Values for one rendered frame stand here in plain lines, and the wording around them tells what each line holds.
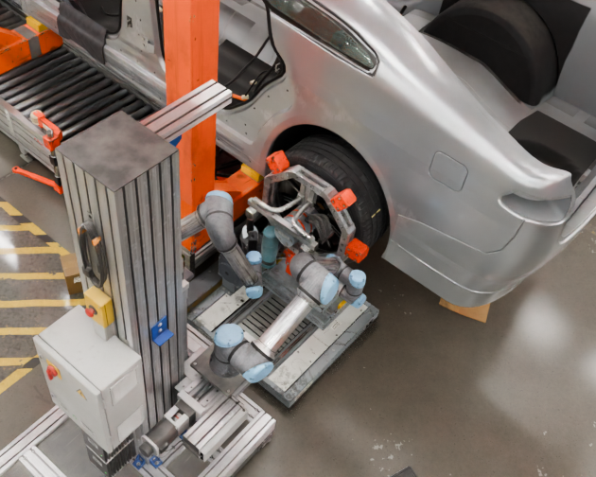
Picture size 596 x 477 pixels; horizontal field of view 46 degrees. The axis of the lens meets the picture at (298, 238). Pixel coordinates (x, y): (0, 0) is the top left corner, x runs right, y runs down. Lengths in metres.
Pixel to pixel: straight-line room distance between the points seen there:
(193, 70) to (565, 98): 2.56
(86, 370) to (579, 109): 3.35
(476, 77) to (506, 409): 1.95
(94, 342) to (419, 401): 2.04
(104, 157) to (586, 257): 3.74
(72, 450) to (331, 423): 1.32
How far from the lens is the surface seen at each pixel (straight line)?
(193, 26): 2.86
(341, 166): 3.36
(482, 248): 3.17
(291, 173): 3.38
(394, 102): 3.03
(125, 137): 2.13
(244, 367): 2.80
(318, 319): 4.00
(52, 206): 4.79
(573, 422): 4.32
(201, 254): 4.09
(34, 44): 5.07
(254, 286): 3.11
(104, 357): 2.59
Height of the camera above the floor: 3.42
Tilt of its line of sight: 48 degrees down
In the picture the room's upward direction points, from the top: 10 degrees clockwise
